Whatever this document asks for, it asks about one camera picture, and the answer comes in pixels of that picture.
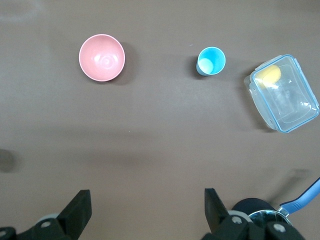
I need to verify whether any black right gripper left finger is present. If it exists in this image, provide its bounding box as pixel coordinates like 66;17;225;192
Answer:
0;189;93;240

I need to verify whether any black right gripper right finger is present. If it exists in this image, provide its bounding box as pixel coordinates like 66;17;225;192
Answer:
200;187;305;240

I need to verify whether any clear plastic food container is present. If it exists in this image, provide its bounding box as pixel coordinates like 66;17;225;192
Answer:
243;53;320;134

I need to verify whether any yellow sponge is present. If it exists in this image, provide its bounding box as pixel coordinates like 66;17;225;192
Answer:
254;64;283;88

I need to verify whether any light blue plastic cup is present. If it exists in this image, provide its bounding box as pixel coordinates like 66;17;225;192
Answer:
195;46;227;77

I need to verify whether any pink bowl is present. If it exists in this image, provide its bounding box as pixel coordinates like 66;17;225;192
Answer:
78;34;126;82

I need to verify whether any black pot with blue handle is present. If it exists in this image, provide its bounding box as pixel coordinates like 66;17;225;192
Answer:
231;176;320;226

